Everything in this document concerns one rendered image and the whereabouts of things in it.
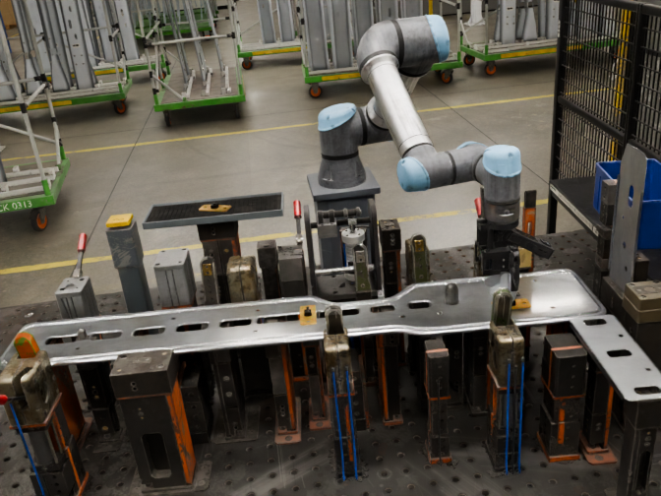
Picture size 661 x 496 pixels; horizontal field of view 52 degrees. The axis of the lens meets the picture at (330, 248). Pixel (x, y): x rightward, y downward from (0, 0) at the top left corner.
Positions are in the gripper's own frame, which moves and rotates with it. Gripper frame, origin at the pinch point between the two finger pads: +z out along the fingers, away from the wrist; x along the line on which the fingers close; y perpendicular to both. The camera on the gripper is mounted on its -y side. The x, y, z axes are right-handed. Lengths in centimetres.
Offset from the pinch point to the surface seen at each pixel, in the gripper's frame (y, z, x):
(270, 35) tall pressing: 97, 60, -965
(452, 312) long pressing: 13.3, 2.1, 0.0
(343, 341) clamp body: 38.8, -2.9, 14.2
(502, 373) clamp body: 7.5, 5.5, 19.9
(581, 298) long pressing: -16.6, 2.7, -0.5
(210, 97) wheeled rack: 153, 72, -610
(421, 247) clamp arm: 16.8, -5.8, -19.4
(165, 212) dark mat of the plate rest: 83, -15, -40
